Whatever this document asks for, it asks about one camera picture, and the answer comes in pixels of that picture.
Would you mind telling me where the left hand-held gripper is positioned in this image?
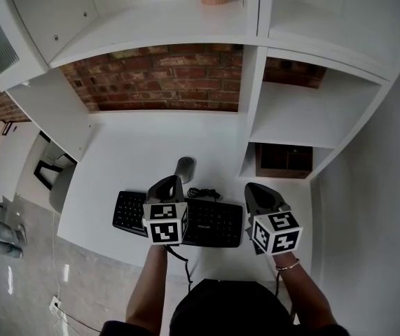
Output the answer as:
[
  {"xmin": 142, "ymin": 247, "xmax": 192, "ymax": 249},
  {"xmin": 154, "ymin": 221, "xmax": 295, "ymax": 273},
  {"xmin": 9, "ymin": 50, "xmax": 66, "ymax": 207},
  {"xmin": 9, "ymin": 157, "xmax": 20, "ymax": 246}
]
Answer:
[{"xmin": 142, "ymin": 175, "xmax": 189, "ymax": 247}]

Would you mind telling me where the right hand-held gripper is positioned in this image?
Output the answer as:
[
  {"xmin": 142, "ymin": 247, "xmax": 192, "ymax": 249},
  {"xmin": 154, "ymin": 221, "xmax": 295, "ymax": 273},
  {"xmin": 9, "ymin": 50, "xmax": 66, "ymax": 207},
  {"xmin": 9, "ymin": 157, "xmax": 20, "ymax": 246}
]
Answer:
[{"xmin": 244, "ymin": 183, "xmax": 304, "ymax": 257}]

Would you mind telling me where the grey computer mouse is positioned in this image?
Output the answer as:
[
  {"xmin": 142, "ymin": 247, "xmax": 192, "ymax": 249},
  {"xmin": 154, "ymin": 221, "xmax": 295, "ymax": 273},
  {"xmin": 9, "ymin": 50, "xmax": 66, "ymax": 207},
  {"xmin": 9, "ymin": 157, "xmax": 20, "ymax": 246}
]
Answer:
[{"xmin": 174, "ymin": 156, "xmax": 197, "ymax": 185}]

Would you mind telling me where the person's left forearm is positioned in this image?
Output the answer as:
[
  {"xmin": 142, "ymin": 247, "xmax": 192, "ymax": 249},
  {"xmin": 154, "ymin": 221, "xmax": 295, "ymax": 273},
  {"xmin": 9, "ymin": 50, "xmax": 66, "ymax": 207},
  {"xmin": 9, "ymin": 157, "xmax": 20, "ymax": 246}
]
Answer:
[{"xmin": 125, "ymin": 245, "xmax": 169, "ymax": 328}]

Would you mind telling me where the person's right forearm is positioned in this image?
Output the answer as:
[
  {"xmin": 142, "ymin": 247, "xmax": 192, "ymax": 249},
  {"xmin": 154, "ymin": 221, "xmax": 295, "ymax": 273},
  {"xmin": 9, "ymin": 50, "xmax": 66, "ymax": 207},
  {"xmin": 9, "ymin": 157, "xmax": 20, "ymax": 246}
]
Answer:
[{"xmin": 275, "ymin": 252, "xmax": 340, "ymax": 328}]

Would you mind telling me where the wooden organizer box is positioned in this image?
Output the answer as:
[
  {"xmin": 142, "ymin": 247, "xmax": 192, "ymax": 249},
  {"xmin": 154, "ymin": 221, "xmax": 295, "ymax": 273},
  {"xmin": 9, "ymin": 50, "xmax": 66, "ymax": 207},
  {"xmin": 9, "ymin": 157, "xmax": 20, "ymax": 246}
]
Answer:
[{"xmin": 254, "ymin": 143, "xmax": 314, "ymax": 180}]

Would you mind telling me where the black keyboard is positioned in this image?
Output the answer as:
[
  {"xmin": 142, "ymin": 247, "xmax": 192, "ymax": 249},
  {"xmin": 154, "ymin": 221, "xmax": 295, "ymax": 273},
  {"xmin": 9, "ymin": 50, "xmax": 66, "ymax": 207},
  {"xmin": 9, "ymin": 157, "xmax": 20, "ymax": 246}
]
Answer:
[{"xmin": 111, "ymin": 190, "xmax": 244, "ymax": 249}]

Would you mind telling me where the white desk with drawers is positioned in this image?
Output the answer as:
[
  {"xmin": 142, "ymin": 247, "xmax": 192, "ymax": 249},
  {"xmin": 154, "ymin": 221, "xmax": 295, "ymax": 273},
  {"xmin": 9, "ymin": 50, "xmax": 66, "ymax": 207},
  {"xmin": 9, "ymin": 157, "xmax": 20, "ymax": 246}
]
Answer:
[{"xmin": 56, "ymin": 112, "xmax": 315, "ymax": 281}]

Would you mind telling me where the person's black shirt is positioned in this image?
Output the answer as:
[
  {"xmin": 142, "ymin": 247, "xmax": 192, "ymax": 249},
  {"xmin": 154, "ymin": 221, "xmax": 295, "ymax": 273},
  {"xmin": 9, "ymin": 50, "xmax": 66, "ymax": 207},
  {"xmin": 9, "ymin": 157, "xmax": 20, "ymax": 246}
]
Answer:
[{"xmin": 99, "ymin": 278, "xmax": 351, "ymax": 336}]

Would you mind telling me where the white side table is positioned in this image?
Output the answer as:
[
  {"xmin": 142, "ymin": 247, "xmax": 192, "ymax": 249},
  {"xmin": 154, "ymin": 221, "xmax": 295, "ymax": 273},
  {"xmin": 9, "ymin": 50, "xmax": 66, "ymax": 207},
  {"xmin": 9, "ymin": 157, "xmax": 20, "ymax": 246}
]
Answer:
[{"xmin": 0, "ymin": 120, "xmax": 48, "ymax": 202}]

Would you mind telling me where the white hutch shelf unit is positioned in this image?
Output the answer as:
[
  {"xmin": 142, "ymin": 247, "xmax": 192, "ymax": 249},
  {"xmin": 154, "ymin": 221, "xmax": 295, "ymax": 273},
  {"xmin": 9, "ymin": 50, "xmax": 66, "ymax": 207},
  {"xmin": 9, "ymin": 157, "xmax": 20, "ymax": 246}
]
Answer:
[{"xmin": 0, "ymin": 0, "xmax": 400, "ymax": 188}]

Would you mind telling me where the small dark-framed panel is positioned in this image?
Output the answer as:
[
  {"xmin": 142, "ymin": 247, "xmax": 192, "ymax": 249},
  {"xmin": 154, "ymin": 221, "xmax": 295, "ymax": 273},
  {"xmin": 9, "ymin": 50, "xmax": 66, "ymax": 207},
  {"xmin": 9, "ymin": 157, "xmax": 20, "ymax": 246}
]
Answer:
[{"xmin": 1, "ymin": 120, "xmax": 20, "ymax": 138}]

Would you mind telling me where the black coiled keyboard cable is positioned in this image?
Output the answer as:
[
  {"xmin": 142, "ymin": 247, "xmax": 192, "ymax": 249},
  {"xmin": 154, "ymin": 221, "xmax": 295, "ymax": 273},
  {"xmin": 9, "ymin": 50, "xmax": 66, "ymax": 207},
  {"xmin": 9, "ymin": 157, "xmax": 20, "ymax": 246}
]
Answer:
[{"xmin": 187, "ymin": 186, "xmax": 221, "ymax": 202}]

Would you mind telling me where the thin gold bracelet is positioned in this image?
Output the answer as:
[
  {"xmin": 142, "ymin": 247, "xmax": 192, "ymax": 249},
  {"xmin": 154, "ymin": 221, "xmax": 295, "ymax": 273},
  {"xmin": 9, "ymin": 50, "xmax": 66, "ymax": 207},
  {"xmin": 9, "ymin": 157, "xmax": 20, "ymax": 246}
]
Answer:
[{"xmin": 275, "ymin": 258, "xmax": 301, "ymax": 272}]

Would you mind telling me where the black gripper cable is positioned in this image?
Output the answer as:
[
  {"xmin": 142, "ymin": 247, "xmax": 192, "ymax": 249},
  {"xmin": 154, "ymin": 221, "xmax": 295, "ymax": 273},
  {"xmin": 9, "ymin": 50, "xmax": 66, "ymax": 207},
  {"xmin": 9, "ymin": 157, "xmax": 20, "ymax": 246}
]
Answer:
[
  {"xmin": 166, "ymin": 245, "xmax": 194, "ymax": 293},
  {"xmin": 274, "ymin": 270, "xmax": 297, "ymax": 325}
]

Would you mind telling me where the grey chair black frame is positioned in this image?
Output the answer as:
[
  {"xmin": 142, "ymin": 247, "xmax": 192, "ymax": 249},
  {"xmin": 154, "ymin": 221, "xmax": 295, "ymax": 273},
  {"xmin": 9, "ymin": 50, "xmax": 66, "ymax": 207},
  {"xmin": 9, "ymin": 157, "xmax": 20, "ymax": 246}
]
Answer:
[{"xmin": 33, "ymin": 149, "xmax": 78, "ymax": 214}]

